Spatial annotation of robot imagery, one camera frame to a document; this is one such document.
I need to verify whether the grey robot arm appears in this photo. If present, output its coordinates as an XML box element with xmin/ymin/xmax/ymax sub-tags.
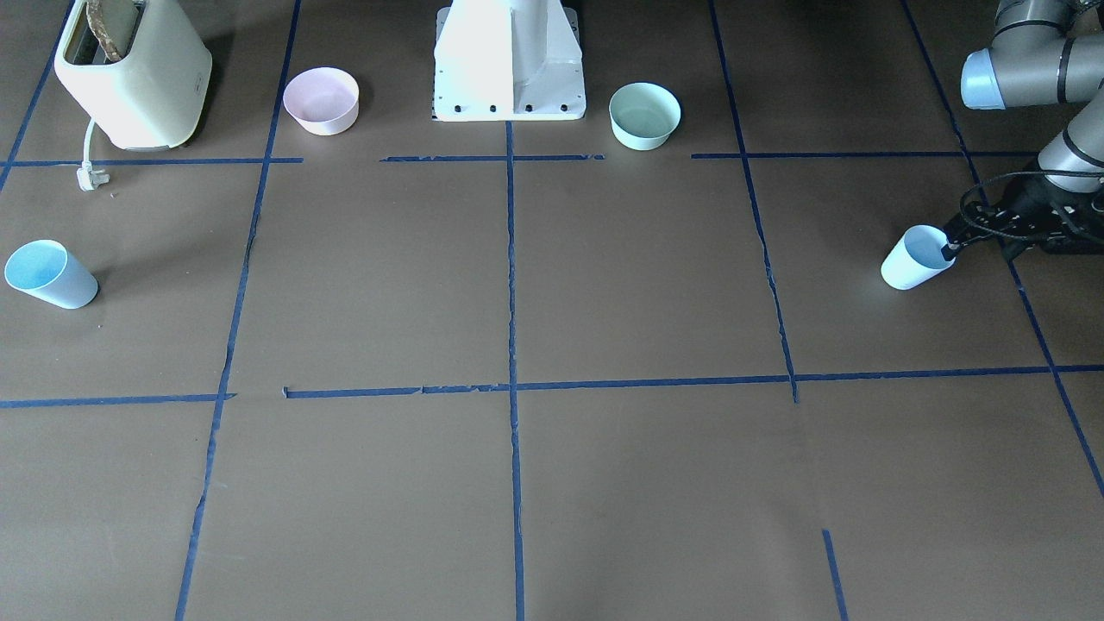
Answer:
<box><xmin>941</xmin><ymin>1</ymin><xmax>1103</xmax><ymax>260</ymax></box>

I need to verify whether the cream white toaster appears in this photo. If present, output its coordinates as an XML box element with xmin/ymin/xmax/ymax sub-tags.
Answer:
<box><xmin>53</xmin><ymin>1</ymin><xmax>212</xmax><ymax>152</ymax></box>

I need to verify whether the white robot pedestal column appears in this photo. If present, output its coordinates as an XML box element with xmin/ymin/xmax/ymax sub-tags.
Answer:
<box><xmin>431</xmin><ymin>1</ymin><xmax>587</xmax><ymax>122</ymax></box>

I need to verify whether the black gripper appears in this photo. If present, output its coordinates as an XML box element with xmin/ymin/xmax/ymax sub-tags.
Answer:
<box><xmin>941</xmin><ymin>177</ymin><xmax>1103</xmax><ymax>262</ymax></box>

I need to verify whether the mint green bowl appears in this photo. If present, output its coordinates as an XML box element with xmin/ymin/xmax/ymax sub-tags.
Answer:
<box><xmin>608</xmin><ymin>82</ymin><xmax>682</xmax><ymax>152</ymax></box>

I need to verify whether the toast slice in toaster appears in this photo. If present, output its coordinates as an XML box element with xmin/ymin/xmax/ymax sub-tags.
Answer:
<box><xmin>85</xmin><ymin>1</ymin><xmax>141</xmax><ymax>63</ymax></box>

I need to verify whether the pink bowl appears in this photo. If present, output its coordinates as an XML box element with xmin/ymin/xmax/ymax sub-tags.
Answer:
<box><xmin>282</xmin><ymin>66</ymin><xmax>361</xmax><ymax>136</ymax></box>

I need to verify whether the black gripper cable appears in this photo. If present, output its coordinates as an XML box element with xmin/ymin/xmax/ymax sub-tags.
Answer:
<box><xmin>959</xmin><ymin>169</ymin><xmax>1104</xmax><ymax>238</ymax></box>

